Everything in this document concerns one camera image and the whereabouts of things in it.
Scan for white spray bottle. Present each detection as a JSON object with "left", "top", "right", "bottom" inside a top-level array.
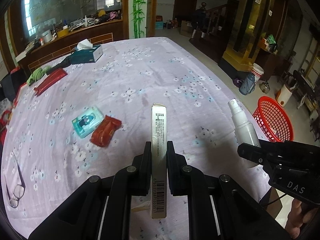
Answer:
[{"left": 228, "top": 99, "right": 261, "bottom": 147}]

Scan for teal tissue box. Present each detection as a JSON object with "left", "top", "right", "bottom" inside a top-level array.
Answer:
[{"left": 69, "top": 39, "right": 103, "bottom": 64}]

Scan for white plastic bucket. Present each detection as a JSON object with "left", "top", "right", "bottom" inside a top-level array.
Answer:
[{"left": 251, "top": 63, "right": 264, "bottom": 83}]

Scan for dark red snack wrapper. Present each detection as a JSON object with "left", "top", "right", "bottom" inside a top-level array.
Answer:
[{"left": 90, "top": 115, "right": 122, "bottom": 147}]

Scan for teal tissue pack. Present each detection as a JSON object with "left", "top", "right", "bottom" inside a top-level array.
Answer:
[{"left": 72, "top": 106, "right": 105, "bottom": 139}]

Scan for eyeglasses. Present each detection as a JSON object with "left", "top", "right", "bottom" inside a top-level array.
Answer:
[{"left": 5, "top": 156, "right": 25, "bottom": 209}]

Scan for green cloth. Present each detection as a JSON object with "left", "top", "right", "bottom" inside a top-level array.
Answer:
[{"left": 26, "top": 66, "right": 52, "bottom": 86}]

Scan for red cloth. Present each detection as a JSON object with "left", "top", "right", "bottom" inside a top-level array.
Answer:
[{"left": 0, "top": 110, "right": 11, "bottom": 146}]

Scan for red mesh trash basket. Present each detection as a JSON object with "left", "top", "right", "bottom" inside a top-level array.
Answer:
[{"left": 253, "top": 96, "right": 294, "bottom": 142}]

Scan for red white flat box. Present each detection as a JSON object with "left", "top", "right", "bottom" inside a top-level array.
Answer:
[{"left": 13, "top": 82, "right": 28, "bottom": 108}]

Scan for purple floral bed sheet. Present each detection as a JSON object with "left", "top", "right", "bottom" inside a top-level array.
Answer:
[{"left": 1, "top": 37, "right": 270, "bottom": 237}]

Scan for blue grey thermos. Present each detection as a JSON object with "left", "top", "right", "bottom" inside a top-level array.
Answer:
[{"left": 239, "top": 72, "right": 255, "bottom": 95}]

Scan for long white cardboard box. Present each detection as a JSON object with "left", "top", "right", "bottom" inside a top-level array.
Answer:
[{"left": 150, "top": 103, "right": 168, "bottom": 219}]

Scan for person's right hand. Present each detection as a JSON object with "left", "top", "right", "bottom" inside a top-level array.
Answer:
[{"left": 285, "top": 199, "right": 318, "bottom": 239}]

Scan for white orange appliance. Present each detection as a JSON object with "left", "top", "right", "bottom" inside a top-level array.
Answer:
[{"left": 276, "top": 84, "right": 292, "bottom": 107}]

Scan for metal kettle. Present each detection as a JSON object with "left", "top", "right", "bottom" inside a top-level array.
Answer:
[{"left": 259, "top": 81, "right": 270, "bottom": 94}]

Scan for black remote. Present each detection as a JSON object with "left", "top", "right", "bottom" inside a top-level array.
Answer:
[{"left": 46, "top": 56, "right": 71, "bottom": 75}]

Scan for wooden headboard cabinet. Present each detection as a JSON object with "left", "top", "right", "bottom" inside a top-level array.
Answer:
[{"left": 18, "top": 20, "right": 129, "bottom": 72}]

